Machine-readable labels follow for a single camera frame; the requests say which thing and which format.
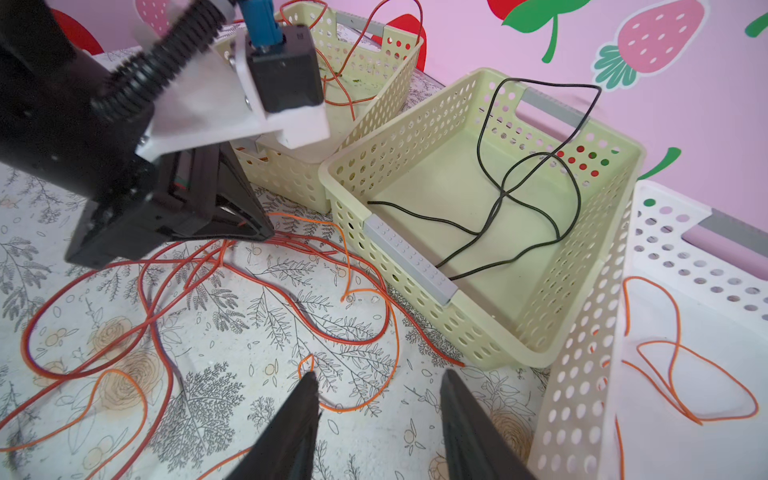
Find red orange cable bundle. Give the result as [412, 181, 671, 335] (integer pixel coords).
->
[0, 209, 466, 480]

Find middle green basket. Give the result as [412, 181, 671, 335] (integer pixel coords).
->
[319, 68, 646, 369]

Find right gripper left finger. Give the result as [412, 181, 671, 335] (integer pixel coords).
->
[227, 372, 320, 480]

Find left green basket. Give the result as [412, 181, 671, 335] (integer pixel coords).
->
[232, 1, 426, 213]

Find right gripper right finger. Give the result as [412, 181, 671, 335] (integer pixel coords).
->
[440, 369, 535, 479]

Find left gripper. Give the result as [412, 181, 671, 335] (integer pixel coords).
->
[1, 1, 275, 269]

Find white perforated basket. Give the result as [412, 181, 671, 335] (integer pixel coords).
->
[528, 180, 767, 479]

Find green basket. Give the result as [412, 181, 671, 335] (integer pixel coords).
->
[232, 1, 426, 213]
[319, 68, 646, 369]

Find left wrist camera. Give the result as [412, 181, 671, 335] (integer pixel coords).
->
[136, 1, 330, 161]

